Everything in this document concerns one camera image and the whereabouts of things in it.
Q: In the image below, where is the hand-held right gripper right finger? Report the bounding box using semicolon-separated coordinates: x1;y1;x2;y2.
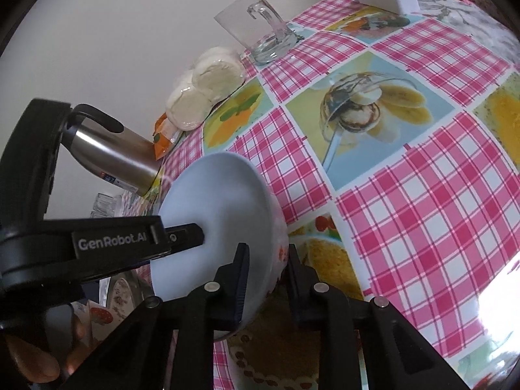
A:
286;244;472;390

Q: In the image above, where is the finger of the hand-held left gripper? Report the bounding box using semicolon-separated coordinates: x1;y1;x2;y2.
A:
162;223;204;253

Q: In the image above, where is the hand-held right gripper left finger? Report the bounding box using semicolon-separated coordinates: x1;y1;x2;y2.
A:
61;243;250;390

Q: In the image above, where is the light blue bowl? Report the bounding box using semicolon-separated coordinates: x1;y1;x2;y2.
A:
150;152;290;342

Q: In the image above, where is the pink floral round plate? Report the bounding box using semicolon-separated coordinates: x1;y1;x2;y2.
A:
108;276;141;326

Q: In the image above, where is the person's left hand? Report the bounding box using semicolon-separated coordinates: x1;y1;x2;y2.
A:
6;315;100;383

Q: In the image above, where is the small clear drinking glass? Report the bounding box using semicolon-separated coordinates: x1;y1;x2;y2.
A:
89;193;112;220
110;190;139;217

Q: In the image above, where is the orange snack packet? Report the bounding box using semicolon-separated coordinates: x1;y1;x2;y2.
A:
152;111;183;161

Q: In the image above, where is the stainless steel thermos jug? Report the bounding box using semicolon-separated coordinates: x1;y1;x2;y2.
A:
63;103;163;196

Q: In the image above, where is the bag of steamed buns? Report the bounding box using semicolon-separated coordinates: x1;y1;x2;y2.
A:
164;46;246;133

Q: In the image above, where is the clear glass mug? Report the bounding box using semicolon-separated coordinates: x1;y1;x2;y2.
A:
214;0;300;66

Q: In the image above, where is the grey floral tablecloth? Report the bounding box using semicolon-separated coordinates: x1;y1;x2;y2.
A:
414;0;520;70

